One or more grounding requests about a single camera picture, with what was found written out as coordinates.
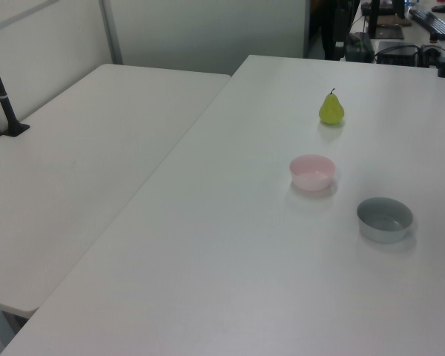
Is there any pink plastic bowl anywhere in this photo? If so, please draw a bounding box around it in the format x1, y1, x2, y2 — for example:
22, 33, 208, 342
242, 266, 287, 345
289, 154, 337, 192

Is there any white partition panel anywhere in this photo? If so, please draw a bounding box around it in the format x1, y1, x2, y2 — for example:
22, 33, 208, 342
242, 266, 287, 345
107, 0, 312, 78

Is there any green yellow pear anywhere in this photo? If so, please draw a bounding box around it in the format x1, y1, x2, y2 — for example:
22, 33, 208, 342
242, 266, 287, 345
318, 88, 346, 125

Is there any gray plastic bowl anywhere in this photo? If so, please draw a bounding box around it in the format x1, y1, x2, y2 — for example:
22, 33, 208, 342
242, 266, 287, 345
356, 197, 415, 245

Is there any white side table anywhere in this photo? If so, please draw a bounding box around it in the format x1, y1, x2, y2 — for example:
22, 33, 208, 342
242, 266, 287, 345
0, 63, 232, 356

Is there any black monitor stand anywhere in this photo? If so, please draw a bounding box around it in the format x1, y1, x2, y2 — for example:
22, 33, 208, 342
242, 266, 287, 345
366, 0, 405, 41

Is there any white office desk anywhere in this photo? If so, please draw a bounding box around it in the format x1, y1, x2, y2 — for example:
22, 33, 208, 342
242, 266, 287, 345
350, 0, 445, 51

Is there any dark tall equipment case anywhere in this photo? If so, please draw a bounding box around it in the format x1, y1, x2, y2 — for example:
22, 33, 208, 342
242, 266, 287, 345
311, 0, 348, 60

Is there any black computer keyboard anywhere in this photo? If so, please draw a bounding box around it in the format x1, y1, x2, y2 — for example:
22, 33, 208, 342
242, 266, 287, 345
408, 7, 445, 36

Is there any black camera pole with base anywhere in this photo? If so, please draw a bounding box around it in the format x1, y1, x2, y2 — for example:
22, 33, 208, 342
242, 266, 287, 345
0, 33, 31, 138

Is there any brown desk pad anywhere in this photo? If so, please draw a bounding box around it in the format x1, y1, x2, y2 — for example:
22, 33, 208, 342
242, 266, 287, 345
378, 14, 412, 27

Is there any black electronics box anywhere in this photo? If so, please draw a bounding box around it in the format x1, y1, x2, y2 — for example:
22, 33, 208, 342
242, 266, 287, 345
376, 40, 420, 66

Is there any green and black equipment box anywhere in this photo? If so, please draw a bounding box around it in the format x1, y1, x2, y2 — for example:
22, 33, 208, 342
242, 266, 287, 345
344, 32, 375, 62

